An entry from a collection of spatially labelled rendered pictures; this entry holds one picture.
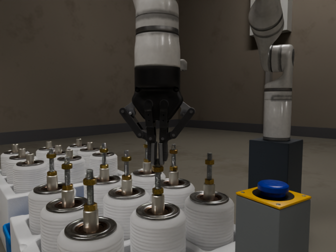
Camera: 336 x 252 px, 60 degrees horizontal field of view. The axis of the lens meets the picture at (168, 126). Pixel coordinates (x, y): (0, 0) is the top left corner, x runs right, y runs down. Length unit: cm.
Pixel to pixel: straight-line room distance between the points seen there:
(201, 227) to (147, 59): 31
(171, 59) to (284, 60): 65
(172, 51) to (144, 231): 28
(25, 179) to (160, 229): 55
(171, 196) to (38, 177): 45
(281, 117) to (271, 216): 69
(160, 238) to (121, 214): 12
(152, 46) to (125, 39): 368
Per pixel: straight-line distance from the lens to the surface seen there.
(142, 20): 47
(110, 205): 59
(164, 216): 50
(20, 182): 95
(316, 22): 392
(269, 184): 42
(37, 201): 65
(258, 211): 41
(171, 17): 48
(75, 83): 362
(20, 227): 70
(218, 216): 55
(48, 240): 56
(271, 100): 106
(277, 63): 107
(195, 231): 57
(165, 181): 69
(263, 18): 86
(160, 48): 45
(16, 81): 334
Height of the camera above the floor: 44
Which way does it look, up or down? 5 degrees down
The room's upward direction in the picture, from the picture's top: straight up
